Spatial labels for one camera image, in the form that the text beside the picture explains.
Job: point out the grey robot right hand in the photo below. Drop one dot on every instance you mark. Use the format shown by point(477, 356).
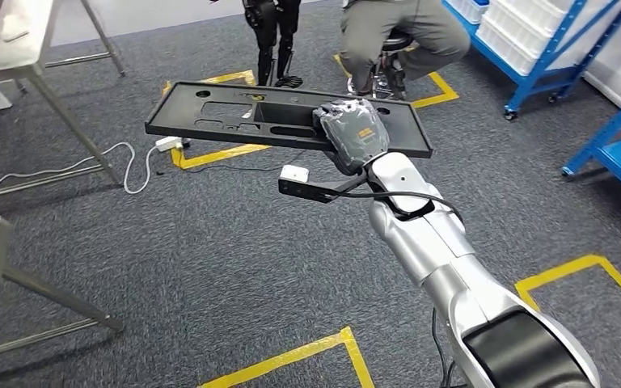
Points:
point(353, 134)

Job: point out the black plastic mounting plate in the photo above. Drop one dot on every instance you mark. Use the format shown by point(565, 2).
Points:
point(171, 115)

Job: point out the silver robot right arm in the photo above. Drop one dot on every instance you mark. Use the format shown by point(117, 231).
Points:
point(423, 241)

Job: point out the chrome wheeled stool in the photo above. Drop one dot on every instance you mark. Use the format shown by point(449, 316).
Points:
point(391, 69)

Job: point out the yellow floor tape square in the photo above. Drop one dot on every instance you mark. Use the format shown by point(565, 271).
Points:
point(433, 100)
point(557, 272)
point(214, 156)
point(289, 355)

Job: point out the person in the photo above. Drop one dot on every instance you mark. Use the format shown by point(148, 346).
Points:
point(396, 21)

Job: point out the white plastic crate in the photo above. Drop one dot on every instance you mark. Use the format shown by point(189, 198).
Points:
point(519, 35)
point(535, 13)
point(466, 10)
point(509, 53)

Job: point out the white power strip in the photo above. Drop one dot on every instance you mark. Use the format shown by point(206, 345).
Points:
point(168, 143)

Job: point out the stainless steel table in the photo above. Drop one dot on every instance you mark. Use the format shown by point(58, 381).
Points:
point(5, 53)

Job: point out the wrist camera with black bracket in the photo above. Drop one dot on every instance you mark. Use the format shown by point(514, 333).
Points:
point(294, 173)

